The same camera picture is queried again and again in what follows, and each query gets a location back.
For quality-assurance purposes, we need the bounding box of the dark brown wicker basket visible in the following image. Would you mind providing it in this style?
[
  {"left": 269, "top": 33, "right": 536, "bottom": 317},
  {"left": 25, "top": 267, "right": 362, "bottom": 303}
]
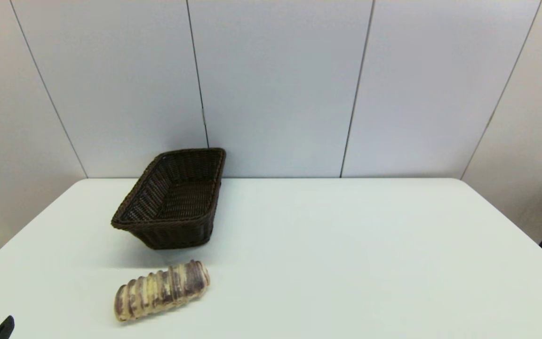
[{"left": 111, "top": 148, "right": 226, "bottom": 250}]

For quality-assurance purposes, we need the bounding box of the long striped twisted bread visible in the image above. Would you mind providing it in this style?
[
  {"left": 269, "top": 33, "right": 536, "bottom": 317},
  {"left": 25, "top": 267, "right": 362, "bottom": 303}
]
[{"left": 114, "top": 260, "right": 211, "bottom": 323}]

